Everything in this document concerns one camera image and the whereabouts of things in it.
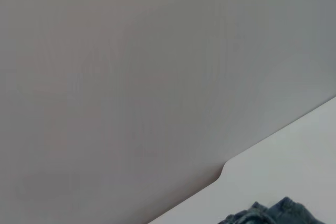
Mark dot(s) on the blue denim shorts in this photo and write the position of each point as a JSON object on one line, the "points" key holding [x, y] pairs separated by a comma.
{"points": [[275, 213]]}

